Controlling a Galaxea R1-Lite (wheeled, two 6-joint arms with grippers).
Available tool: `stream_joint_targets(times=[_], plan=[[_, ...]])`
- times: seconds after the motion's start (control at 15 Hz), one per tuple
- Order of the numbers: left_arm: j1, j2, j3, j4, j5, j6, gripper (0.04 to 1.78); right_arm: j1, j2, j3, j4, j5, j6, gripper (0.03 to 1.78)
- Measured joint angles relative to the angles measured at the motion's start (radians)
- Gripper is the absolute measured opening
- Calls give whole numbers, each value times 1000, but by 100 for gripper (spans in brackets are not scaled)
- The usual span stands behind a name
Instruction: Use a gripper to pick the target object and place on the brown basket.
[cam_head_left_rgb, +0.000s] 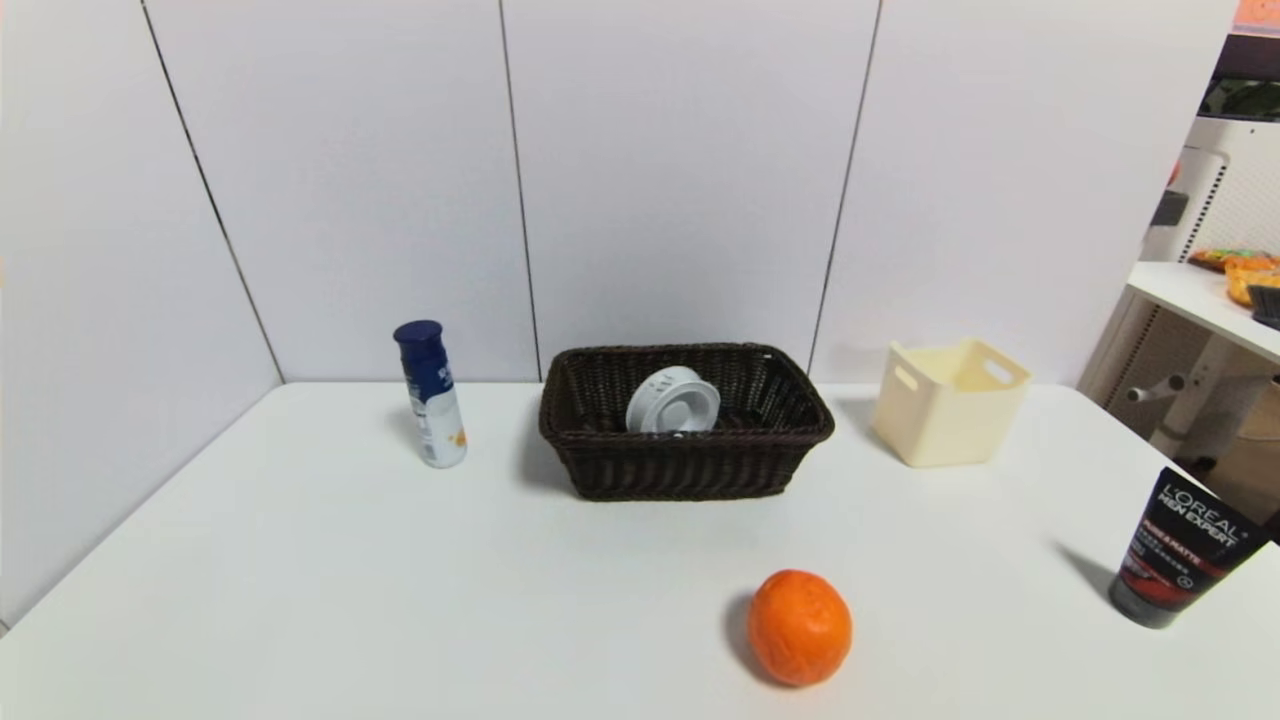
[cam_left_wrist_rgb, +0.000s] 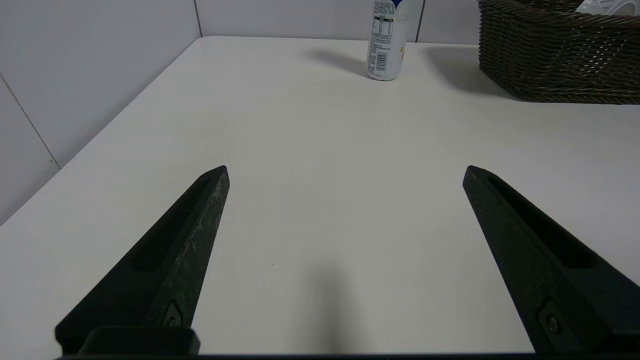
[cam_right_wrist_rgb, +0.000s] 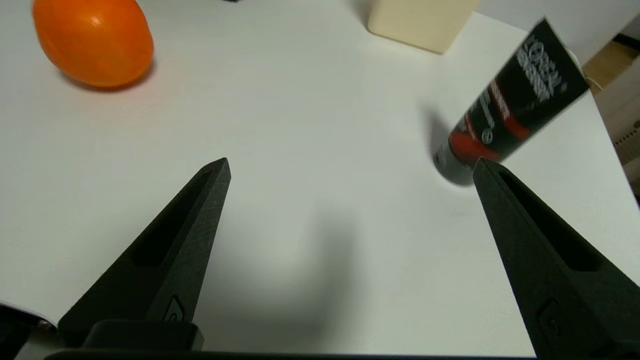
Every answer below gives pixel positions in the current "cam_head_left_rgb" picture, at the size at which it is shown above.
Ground white round plastic lid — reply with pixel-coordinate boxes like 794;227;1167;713
625;366;722;437

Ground white bottle with blue cap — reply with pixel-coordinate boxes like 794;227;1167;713
393;320;468;470

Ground cream plastic storage bin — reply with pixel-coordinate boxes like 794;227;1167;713
870;338;1032;469

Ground orange snack packages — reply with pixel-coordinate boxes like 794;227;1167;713
1188;248;1280;307

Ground orange fruit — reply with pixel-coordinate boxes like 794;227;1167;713
748;570;854;688

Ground white pegboard rack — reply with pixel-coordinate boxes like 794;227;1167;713
1078;118;1280;411

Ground black L'Oreal face wash tube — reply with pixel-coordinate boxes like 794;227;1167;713
1108;467;1271;630

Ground dark brown wicker basket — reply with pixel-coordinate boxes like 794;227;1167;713
538;344;837;504

